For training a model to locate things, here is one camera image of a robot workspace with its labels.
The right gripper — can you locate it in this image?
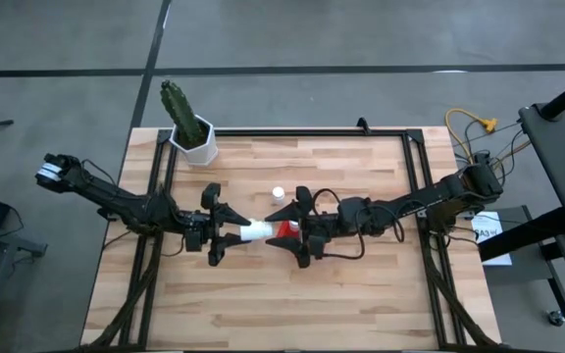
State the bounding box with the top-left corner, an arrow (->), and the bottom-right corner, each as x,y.
264,185 -> 342,270

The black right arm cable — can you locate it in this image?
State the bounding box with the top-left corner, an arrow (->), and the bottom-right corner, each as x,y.
310,187 -> 406,261

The white hexagonal plant pot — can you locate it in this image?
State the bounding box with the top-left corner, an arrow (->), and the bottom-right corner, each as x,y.
168,114 -> 219,167

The black table support beam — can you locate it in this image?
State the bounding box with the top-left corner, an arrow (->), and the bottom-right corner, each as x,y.
478,208 -> 565,264

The black aluminium table frame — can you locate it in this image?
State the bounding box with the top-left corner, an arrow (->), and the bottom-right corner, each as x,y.
80,127 -> 502,352

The yellow cable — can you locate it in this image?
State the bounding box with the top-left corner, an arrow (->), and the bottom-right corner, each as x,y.
444,108 -> 499,168

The red plastic basket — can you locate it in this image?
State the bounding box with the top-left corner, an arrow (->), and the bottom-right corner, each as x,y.
273,219 -> 302,241

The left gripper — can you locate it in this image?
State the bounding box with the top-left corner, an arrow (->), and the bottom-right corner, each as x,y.
183,181 -> 253,268

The white paper sheet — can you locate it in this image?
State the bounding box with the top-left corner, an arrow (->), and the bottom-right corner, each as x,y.
469,211 -> 514,268

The green cactus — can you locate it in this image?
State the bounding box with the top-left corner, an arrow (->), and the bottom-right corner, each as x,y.
159,79 -> 206,150

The dark grey cart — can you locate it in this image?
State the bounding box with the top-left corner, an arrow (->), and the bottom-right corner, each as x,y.
0,229 -> 48,344

